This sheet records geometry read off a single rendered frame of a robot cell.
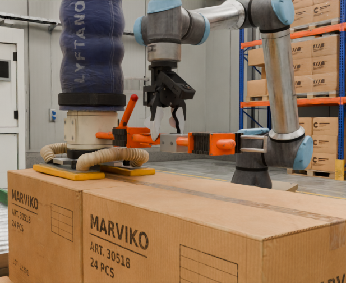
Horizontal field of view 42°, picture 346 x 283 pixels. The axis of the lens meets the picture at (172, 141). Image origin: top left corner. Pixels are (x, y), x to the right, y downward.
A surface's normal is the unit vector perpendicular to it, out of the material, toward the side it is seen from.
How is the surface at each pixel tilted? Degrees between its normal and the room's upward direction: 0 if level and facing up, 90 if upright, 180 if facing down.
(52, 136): 90
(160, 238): 90
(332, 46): 92
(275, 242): 90
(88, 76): 79
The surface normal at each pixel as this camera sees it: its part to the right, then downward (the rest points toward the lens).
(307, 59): -0.80, 0.03
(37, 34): 0.59, 0.04
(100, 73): 0.39, -0.20
